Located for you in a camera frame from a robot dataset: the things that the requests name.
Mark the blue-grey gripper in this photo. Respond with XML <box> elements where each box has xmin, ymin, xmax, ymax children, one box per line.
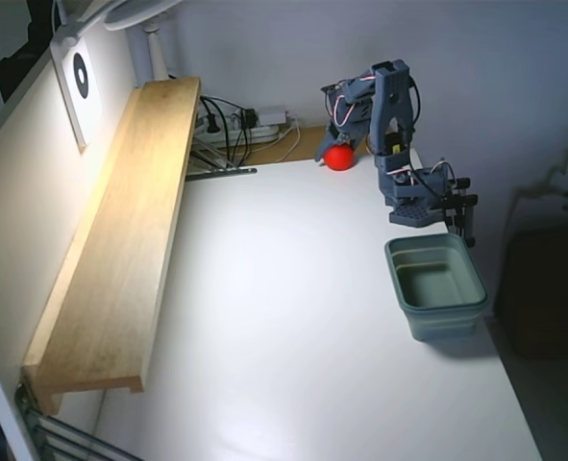
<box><xmin>314</xmin><ymin>90</ymin><xmax>374</xmax><ymax>164</ymax></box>

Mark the red ball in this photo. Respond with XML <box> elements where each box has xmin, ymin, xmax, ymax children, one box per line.
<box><xmin>323</xmin><ymin>145</ymin><xmax>356</xmax><ymax>172</ymax></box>

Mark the grey plastic container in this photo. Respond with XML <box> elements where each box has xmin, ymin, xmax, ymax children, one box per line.
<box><xmin>383</xmin><ymin>233</ymin><xmax>489</xmax><ymax>343</ymax></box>

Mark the white power adapter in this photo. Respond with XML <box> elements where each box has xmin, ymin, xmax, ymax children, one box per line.
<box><xmin>256</xmin><ymin>106</ymin><xmax>289</xmax><ymax>124</ymax></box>

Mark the large black table clamp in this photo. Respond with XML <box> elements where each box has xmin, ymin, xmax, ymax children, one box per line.
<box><xmin>444</xmin><ymin>193</ymin><xmax>480</xmax><ymax>249</ymax></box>

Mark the white desk lamp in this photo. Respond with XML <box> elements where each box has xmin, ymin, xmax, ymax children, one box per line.
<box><xmin>104</xmin><ymin>0</ymin><xmax>185</xmax><ymax>90</ymax></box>

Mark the long wooden shelf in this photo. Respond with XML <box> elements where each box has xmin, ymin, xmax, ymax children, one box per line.
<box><xmin>22</xmin><ymin>76</ymin><xmax>203</xmax><ymax>417</ymax></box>

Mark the white cable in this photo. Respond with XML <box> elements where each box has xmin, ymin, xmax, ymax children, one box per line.
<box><xmin>252</xmin><ymin>117</ymin><xmax>304</xmax><ymax>162</ymax></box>

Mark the white power strip with cables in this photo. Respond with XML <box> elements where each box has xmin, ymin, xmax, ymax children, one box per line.
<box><xmin>199</xmin><ymin>95</ymin><xmax>256</xmax><ymax>167</ymax></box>

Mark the metal shelf bracket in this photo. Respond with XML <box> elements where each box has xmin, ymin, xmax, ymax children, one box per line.
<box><xmin>185</xmin><ymin>143</ymin><xmax>259</xmax><ymax>182</ymax></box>
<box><xmin>13</xmin><ymin>381</ymin><xmax>143</xmax><ymax>461</ymax></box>

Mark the white card with black ring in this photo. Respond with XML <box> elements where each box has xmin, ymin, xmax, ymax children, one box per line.
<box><xmin>50</xmin><ymin>36</ymin><xmax>105</xmax><ymax>154</ymax></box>

